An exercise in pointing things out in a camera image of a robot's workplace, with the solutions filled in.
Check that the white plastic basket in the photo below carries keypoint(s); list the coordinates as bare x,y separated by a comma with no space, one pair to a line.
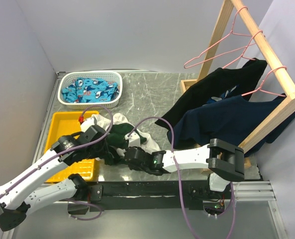
109,76

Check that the white green t shirt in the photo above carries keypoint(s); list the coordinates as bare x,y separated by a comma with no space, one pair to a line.
116,144

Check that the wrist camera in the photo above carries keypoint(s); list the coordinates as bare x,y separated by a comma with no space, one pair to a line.
85,123
133,140

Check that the yellow plastic tray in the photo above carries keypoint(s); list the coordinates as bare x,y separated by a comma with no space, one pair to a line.
66,123

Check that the pink wire hanger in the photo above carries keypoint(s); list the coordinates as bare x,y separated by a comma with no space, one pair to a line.
216,38

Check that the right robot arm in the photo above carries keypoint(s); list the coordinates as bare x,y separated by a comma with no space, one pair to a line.
225,160

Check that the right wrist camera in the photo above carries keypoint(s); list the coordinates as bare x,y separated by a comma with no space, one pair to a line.
133,140

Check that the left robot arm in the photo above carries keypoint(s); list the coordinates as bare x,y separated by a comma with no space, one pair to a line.
24,194

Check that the navy blue t shirt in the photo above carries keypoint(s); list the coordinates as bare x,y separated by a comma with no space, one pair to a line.
230,120

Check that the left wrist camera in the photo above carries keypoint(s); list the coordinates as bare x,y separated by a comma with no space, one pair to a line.
85,123

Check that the black t shirt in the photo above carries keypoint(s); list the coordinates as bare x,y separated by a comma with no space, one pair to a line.
218,85

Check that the black base bar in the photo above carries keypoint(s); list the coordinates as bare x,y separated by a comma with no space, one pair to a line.
135,195

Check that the blue shark print cloth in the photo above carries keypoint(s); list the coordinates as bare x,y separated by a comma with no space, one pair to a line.
90,90

